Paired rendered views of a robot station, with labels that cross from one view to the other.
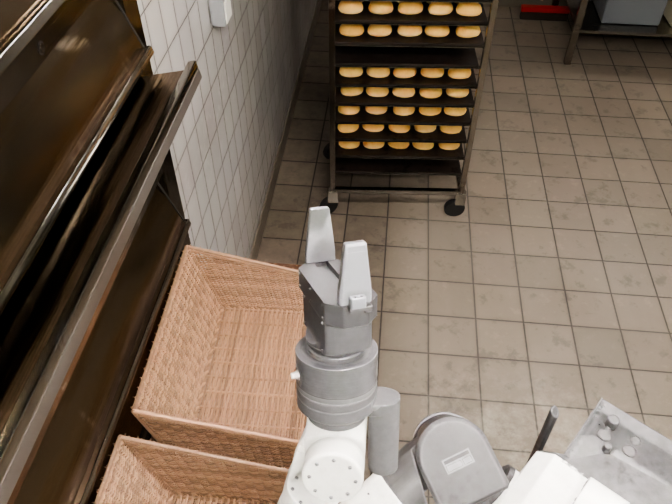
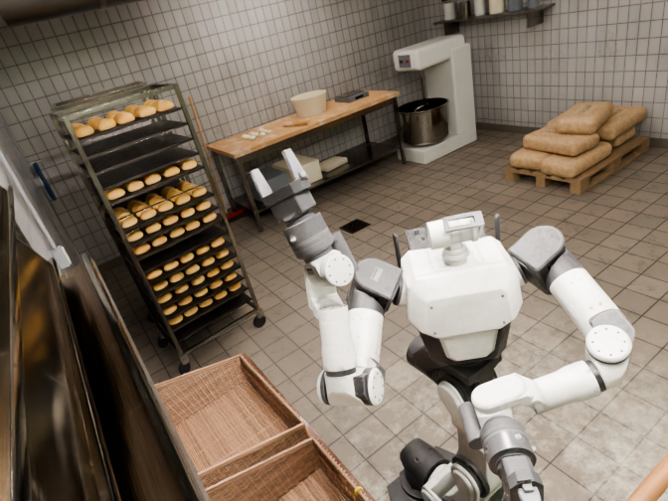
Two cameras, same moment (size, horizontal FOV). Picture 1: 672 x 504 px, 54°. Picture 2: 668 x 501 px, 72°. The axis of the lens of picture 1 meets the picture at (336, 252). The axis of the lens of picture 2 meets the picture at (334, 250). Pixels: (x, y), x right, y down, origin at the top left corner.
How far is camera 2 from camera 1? 0.59 m
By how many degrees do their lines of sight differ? 32
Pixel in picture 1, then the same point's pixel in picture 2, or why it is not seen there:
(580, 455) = (417, 246)
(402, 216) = (234, 345)
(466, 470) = (383, 274)
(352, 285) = (295, 168)
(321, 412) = (315, 244)
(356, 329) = (306, 194)
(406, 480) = (363, 299)
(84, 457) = not seen: outside the picture
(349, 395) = (321, 228)
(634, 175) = not seen: hidden behind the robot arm
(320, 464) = (331, 264)
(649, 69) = not seen: hidden behind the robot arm
